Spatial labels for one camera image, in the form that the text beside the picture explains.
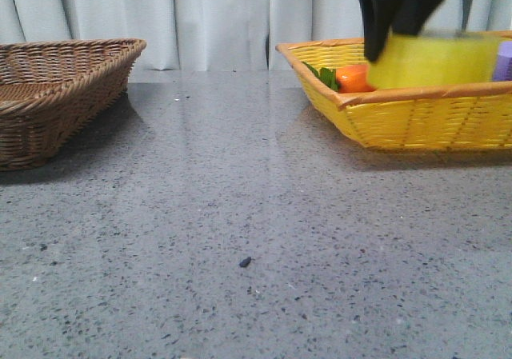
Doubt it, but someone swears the yellow tape roll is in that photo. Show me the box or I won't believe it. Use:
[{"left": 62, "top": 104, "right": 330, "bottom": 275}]
[{"left": 367, "top": 33, "right": 501, "bottom": 90}]

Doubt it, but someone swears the orange toy carrot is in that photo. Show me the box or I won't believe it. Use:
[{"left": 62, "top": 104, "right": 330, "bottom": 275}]
[{"left": 302, "top": 62, "right": 376, "bottom": 94}]

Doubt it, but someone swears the purple foam block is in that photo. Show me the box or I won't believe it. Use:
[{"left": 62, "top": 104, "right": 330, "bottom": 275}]
[{"left": 492, "top": 41, "right": 512, "bottom": 82}]

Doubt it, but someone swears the yellow wicker basket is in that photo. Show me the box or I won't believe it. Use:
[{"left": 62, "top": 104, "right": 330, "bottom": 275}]
[{"left": 276, "top": 38, "right": 511, "bottom": 151}]

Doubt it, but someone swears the white curtain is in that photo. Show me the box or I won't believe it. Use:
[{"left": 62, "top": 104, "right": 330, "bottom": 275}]
[{"left": 0, "top": 0, "right": 512, "bottom": 72}]

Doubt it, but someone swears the small black debris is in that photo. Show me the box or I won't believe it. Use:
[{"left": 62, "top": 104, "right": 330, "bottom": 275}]
[{"left": 238, "top": 257, "right": 252, "bottom": 268}]

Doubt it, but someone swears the brown wicker basket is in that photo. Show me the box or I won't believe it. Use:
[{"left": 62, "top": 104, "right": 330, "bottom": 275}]
[{"left": 1, "top": 38, "right": 146, "bottom": 171}]

